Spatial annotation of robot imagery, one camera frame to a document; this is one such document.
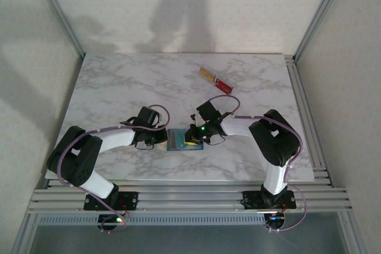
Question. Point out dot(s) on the clear card case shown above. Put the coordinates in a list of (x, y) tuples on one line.
[(221, 77)]

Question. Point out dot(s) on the gold credit card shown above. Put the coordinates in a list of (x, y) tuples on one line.
[(206, 74)]

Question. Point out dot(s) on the aluminium frame rails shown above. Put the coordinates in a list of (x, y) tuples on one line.
[(193, 197)]

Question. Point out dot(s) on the teal credit card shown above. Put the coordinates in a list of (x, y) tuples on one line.
[(180, 140)]

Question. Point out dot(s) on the aluminium side rails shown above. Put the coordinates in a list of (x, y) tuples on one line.
[(298, 81)]

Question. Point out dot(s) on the aluminium frame leg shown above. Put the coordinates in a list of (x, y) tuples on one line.
[(25, 236), (354, 236)]

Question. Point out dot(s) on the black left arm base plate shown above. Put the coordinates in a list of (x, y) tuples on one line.
[(131, 199)]

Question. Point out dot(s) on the blue leather card holder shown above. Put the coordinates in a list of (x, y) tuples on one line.
[(198, 148)]

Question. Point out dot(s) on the right controller board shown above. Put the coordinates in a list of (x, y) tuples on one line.
[(275, 222)]

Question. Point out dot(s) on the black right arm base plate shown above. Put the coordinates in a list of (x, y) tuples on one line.
[(251, 199)]

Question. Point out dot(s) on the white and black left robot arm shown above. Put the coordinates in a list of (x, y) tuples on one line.
[(116, 139)]

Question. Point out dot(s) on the controller board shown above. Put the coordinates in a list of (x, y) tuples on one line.
[(110, 220), (275, 222)]

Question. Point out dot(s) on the aluminium frame upright post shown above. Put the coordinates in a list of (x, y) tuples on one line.
[(323, 13), (59, 13)]

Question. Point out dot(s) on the left controller board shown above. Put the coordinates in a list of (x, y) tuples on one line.
[(110, 220)]

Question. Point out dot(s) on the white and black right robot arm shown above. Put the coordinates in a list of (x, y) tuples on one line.
[(238, 126)]

